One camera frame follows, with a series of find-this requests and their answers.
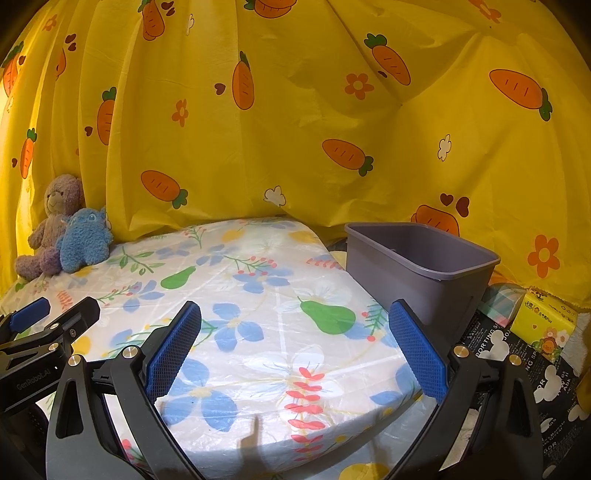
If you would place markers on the grey plastic bin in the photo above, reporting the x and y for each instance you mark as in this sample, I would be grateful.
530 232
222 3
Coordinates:
415 277

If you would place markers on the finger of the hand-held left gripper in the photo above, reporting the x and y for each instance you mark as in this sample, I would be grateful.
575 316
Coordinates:
30 314
74 318

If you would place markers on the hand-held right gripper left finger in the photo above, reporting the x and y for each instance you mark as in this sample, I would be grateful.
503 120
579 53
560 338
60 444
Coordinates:
173 350

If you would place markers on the brown teddy bear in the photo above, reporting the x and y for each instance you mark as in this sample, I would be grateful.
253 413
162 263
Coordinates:
53 221

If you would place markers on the yellow carrot print curtain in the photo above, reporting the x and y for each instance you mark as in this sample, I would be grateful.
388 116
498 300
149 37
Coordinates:
295 115

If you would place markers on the black printed cloth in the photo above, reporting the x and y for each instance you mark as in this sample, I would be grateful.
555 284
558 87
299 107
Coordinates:
521 369

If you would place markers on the blue plush toy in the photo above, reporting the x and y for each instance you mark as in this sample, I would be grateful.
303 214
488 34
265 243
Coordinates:
85 240

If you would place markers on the yellow tissue pack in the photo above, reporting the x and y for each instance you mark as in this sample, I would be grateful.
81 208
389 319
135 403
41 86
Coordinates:
547 323

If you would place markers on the floral bed mattress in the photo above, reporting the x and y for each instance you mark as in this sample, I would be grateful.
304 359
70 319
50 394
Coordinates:
277 332

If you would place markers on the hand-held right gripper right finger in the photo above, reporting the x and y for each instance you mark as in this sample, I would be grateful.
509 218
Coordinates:
418 350

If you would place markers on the plaid cloth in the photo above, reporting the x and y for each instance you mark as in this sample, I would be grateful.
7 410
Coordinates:
501 300

